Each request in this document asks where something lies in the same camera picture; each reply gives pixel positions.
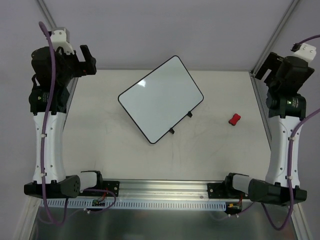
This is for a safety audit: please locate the red whiteboard eraser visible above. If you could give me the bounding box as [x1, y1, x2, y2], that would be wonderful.
[228, 113, 241, 126]

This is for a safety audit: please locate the white whiteboard black frame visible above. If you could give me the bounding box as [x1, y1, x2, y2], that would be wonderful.
[117, 55, 204, 145]

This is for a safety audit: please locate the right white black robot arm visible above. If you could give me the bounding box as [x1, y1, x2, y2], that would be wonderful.
[223, 50, 316, 206]

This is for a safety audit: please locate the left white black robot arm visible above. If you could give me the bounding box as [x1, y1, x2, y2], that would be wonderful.
[24, 45, 104, 199]

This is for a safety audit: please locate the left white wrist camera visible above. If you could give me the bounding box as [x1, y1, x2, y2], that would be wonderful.
[50, 27, 74, 55]

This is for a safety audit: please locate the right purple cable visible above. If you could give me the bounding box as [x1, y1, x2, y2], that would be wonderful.
[212, 34, 320, 231]

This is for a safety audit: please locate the purple cable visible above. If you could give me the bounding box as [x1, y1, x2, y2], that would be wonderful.
[212, 34, 320, 231]
[36, 21, 117, 227]

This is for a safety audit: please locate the left aluminium frame post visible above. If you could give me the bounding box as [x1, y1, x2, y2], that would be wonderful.
[37, 0, 80, 75]

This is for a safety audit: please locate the aluminium frame post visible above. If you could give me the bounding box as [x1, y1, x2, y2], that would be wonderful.
[37, 0, 80, 75]
[250, 0, 301, 76]

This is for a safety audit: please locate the right aluminium frame post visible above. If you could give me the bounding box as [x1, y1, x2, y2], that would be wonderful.
[250, 0, 301, 76]

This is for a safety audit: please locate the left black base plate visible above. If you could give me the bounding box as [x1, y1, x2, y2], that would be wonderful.
[102, 179, 120, 197]

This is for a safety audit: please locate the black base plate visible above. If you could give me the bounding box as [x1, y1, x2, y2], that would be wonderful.
[102, 179, 120, 197]
[206, 182, 238, 199]

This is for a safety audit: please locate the aluminium mounting rail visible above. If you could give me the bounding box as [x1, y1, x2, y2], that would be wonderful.
[29, 177, 298, 202]

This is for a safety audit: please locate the white slotted cable duct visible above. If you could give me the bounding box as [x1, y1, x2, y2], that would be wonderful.
[39, 198, 228, 211]

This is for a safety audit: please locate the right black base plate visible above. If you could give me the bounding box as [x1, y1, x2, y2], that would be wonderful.
[206, 182, 238, 199]

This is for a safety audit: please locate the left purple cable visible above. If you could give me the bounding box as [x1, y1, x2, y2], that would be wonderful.
[36, 21, 117, 227]

